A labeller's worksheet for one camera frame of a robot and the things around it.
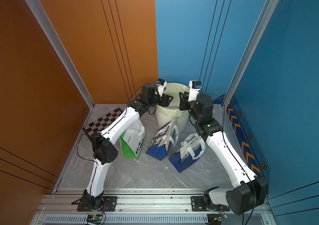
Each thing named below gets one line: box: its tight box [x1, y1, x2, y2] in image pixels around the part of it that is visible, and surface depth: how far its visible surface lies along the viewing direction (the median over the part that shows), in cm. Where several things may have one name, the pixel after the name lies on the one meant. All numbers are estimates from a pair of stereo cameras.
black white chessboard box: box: [82, 107, 124, 140], surface depth 107 cm
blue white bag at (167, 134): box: [145, 117, 180, 162], surface depth 82 cm
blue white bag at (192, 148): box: [168, 133, 206, 174], surface depth 75 cm
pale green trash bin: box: [155, 82, 191, 134], surface depth 83 cm
